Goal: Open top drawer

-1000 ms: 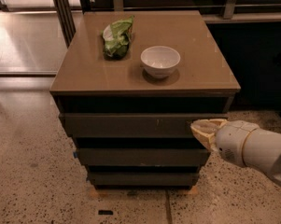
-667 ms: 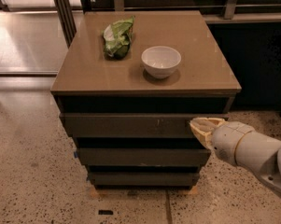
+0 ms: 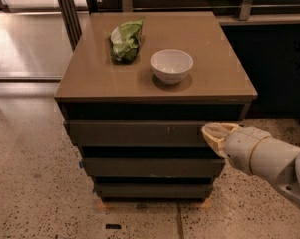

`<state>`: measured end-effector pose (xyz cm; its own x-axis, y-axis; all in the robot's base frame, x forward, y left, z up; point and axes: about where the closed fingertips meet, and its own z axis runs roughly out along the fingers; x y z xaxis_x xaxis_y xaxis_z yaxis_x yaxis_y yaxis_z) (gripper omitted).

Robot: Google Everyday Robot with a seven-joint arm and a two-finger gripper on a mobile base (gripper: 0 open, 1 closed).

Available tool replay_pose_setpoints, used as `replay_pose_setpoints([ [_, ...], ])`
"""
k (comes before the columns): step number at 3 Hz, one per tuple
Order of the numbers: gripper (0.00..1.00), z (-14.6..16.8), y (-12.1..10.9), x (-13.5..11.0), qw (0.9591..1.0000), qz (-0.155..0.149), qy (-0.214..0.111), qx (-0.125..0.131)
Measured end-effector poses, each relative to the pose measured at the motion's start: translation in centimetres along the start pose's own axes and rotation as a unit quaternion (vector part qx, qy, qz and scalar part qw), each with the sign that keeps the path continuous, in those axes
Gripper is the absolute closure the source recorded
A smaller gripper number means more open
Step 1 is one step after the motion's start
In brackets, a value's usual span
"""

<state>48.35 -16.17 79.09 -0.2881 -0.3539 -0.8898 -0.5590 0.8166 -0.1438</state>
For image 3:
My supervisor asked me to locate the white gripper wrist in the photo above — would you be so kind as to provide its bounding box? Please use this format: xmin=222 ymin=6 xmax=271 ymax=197
xmin=201 ymin=123 xmax=271 ymax=175

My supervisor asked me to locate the grey top drawer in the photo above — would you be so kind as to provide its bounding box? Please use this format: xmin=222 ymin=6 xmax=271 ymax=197
xmin=63 ymin=119 xmax=245 ymax=148

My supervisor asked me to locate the grey drawer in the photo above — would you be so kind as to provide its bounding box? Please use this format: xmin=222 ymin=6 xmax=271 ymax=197
xmin=63 ymin=119 xmax=245 ymax=148
xmin=94 ymin=183 xmax=213 ymax=199
xmin=82 ymin=158 xmax=224 ymax=178

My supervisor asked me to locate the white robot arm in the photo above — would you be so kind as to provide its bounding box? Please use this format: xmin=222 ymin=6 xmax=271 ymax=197
xmin=201 ymin=123 xmax=300 ymax=209

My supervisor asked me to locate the grey middle drawer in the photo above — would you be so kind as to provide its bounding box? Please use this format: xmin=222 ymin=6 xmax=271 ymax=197
xmin=82 ymin=158 xmax=224 ymax=178

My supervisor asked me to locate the brown drawer cabinet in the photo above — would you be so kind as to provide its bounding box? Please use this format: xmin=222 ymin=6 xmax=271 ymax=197
xmin=54 ymin=11 xmax=259 ymax=203

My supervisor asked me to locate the grey bottom drawer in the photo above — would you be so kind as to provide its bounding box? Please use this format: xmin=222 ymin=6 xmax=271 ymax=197
xmin=94 ymin=183 xmax=213 ymax=199

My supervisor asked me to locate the white ceramic bowl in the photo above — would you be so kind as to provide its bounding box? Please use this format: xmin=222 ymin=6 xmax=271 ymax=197
xmin=150 ymin=49 xmax=193 ymax=85

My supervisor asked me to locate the green chip bag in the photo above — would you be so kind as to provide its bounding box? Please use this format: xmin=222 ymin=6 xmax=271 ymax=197
xmin=109 ymin=17 xmax=144 ymax=64

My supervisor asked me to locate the metal railing frame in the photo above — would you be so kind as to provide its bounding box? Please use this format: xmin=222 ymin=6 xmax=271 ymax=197
xmin=57 ymin=0 xmax=300 ymax=47

